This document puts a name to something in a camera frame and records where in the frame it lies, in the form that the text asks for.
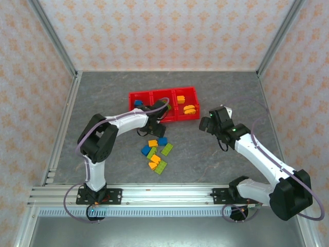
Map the grey metal tray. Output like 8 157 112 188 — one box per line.
15 216 317 247

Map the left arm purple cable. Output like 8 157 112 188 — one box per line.
75 97 170 185

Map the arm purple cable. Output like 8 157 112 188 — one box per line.
75 97 170 185
226 97 325 222

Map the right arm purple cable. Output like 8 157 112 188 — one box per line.
226 97 325 222

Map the aluminium side rail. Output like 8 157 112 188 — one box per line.
41 72 83 186
257 72 294 186

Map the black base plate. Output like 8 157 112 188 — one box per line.
76 188 123 205
212 187 232 203

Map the aluminium mounting rail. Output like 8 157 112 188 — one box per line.
28 183 309 208

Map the grey slotted cable duct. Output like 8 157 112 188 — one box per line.
38 207 233 217

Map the aluminium frame post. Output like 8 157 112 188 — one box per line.
27 0 79 78
257 0 308 78

